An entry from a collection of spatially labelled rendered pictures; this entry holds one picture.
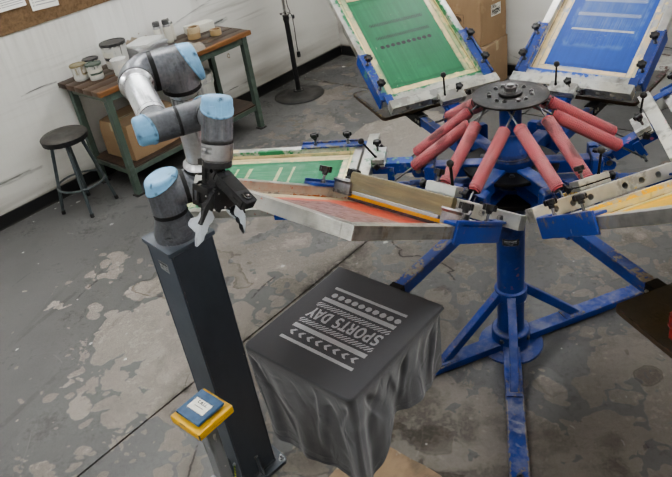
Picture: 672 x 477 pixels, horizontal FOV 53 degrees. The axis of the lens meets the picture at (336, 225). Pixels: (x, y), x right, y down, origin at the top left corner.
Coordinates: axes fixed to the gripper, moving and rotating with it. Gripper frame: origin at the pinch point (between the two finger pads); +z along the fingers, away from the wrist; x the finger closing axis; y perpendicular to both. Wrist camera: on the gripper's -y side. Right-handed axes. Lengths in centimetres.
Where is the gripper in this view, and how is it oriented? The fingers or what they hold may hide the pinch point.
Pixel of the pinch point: (222, 241)
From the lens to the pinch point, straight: 167.1
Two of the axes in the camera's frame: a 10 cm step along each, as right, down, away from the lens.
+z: -0.6, 9.4, 3.2
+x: -6.5, 2.1, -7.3
